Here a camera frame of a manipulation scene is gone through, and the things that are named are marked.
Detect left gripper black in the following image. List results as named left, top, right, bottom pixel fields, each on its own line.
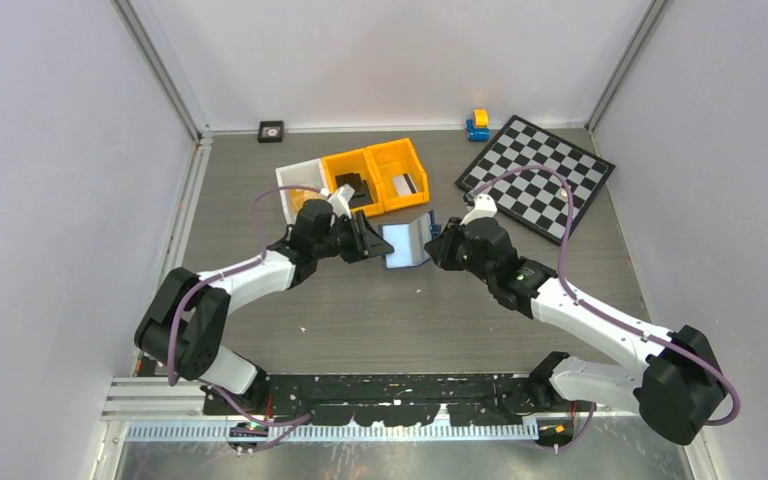
left=314, top=211, right=393, bottom=264

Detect blue leather card holder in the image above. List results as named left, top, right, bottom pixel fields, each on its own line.
left=379, top=210, right=442, bottom=270

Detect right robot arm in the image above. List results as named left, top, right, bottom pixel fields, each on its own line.
left=424, top=217, right=727, bottom=445

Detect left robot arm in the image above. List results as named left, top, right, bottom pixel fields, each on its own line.
left=134, top=200, right=394, bottom=414

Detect card in orange bin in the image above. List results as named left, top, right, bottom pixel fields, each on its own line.
left=391, top=173, right=420, bottom=197

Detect black object in bin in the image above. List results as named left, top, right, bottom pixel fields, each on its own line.
left=335, top=172, right=374, bottom=209

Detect orange plastic bin right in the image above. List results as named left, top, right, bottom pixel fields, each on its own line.
left=367, top=138, right=431, bottom=212

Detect orange plastic bin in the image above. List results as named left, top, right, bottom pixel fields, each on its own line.
left=367, top=138, right=431, bottom=212
left=322, top=148, right=384, bottom=217

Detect orange plastic bin left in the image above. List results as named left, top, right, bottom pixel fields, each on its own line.
left=322, top=148, right=384, bottom=217

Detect tan items in white bin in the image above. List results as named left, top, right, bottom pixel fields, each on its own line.
left=288, top=189, right=322, bottom=212

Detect white plastic bin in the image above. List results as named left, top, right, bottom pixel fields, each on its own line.
left=275, top=158, right=329, bottom=224

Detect black white chessboard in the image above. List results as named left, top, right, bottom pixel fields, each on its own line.
left=455, top=115, right=615, bottom=244

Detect small black square device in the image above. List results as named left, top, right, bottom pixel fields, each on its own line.
left=257, top=120, right=285, bottom=144

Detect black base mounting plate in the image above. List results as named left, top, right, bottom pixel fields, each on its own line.
left=202, top=373, right=597, bottom=427

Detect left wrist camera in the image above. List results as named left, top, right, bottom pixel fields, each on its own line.
left=326, top=184, right=355, bottom=218

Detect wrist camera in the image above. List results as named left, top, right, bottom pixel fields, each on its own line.
left=461, top=193, right=497, bottom=225
left=326, top=184, right=355, bottom=218

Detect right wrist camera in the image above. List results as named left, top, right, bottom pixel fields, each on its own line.
left=461, top=193, right=497, bottom=225

